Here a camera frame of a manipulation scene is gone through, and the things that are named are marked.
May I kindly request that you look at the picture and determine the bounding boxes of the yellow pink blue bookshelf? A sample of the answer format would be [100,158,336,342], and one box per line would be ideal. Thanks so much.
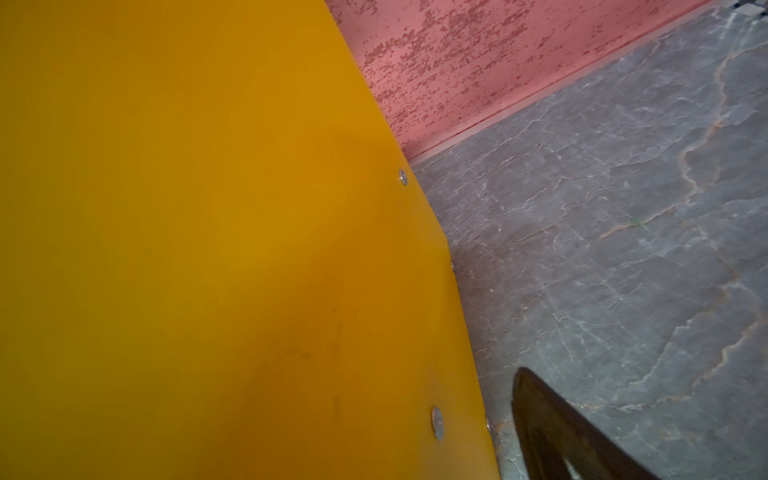
[1,1,499,479]

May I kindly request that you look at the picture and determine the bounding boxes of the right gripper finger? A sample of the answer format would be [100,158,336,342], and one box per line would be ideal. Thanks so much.
[511,367,656,479]

